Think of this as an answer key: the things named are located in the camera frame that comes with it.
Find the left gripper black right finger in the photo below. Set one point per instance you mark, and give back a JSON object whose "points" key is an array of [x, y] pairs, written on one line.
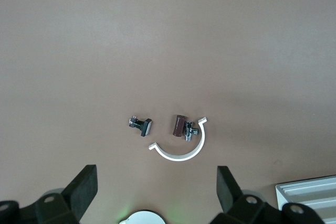
{"points": [[225, 184]]}

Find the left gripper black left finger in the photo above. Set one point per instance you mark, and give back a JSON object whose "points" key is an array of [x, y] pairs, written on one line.
{"points": [[84, 182]]}

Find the beige cabinet drawer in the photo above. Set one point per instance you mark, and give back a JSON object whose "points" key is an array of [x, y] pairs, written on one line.
{"points": [[309, 196], [323, 204], [309, 187]]}

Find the brown table cover mat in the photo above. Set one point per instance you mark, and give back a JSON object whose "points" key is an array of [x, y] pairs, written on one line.
{"points": [[168, 51]]}

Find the white semicircular clamp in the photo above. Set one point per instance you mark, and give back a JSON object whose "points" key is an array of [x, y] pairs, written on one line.
{"points": [[181, 157]]}

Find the black square switch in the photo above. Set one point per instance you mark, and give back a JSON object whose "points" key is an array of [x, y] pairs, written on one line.
{"points": [[145, 127]]}

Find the white drawer cabinet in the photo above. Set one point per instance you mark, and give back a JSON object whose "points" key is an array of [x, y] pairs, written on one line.
{"points": [[294, 185]]}

